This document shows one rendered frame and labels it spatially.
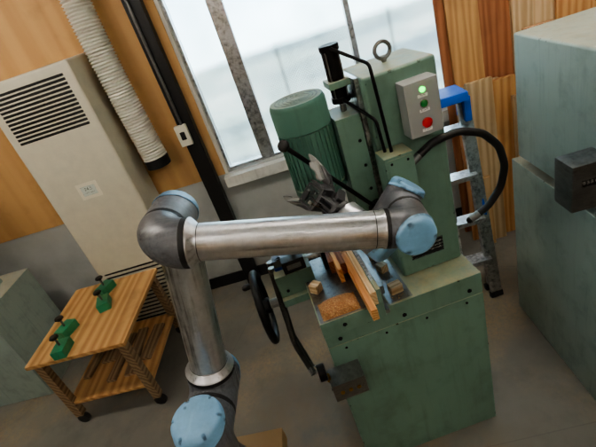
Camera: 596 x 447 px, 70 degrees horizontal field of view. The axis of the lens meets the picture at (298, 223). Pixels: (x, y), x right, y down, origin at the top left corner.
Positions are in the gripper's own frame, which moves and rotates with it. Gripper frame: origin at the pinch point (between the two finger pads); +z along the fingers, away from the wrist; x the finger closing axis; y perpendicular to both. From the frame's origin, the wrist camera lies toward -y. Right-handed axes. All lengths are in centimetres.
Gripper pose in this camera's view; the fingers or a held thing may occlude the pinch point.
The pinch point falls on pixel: (296, 176)
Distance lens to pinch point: 127.6
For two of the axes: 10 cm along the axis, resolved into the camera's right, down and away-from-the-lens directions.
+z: -6.9, -5.8, 4.3
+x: -4.9, 8.1, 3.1
